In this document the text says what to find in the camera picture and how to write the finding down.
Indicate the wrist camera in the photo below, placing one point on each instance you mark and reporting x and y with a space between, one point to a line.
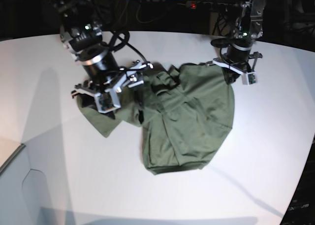
249 78
107 102

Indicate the green t-shirt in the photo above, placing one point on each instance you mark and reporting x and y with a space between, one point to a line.
188 113

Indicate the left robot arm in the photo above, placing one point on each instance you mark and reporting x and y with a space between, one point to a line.
235 50

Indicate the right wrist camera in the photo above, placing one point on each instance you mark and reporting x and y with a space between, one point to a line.
107 102

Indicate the black power strip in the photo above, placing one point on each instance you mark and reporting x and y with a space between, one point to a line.
213 6

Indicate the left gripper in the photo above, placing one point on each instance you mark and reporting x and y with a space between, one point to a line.
231 68

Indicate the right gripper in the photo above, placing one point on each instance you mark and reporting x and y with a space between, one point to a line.
115 81

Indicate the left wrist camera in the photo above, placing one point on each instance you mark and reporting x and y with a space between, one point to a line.
249 78

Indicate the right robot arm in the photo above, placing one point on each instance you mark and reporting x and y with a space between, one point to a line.
81 34

